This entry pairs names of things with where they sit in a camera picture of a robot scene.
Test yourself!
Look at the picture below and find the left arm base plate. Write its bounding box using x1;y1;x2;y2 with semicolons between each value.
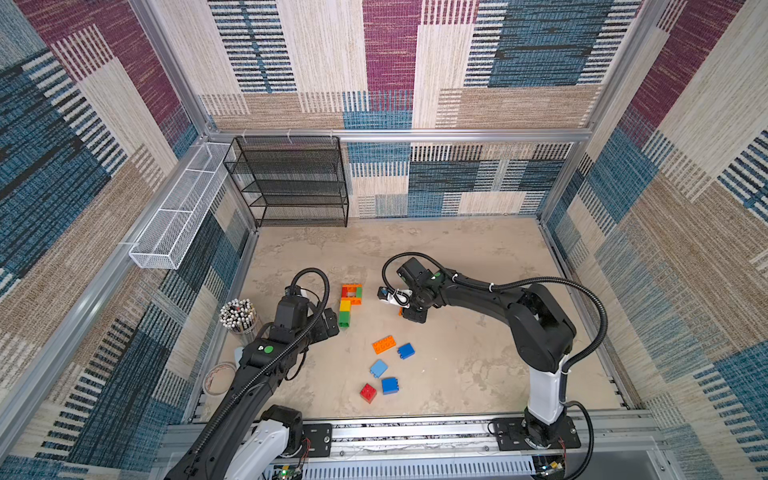
301;423;333;458

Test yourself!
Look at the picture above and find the black wire mesh shelf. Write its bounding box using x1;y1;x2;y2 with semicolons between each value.
224;136;350;227

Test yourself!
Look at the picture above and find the white cable duct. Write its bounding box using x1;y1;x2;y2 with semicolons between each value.
303;456;536;479

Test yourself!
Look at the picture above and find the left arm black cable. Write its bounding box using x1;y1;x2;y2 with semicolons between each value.
179;267;332;475

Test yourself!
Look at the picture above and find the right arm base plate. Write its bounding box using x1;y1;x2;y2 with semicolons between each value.
490;416;582;451

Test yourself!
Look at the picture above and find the cup of pens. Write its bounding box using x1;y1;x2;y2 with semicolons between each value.
219;299;260;346

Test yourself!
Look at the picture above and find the white wire mesh basket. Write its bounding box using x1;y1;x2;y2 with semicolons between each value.
129;143;229;270

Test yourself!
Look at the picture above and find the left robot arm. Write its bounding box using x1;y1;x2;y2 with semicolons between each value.
164;285;339;479

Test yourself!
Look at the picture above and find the light blue lego brick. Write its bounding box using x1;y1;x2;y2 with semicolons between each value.
369;359;389;379

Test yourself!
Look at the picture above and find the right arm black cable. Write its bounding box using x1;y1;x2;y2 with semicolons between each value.
381;251;609;480

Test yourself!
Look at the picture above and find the dark green lego brick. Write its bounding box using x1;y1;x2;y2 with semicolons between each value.
338;311;351;329

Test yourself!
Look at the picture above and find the circuit board with leds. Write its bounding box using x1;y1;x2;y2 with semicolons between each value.
532;456;566;480

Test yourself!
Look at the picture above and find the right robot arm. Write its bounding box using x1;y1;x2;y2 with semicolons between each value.
379;257;576;447

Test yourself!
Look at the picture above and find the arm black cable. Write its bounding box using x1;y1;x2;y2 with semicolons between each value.
381;251;609;480
179;267;332;475

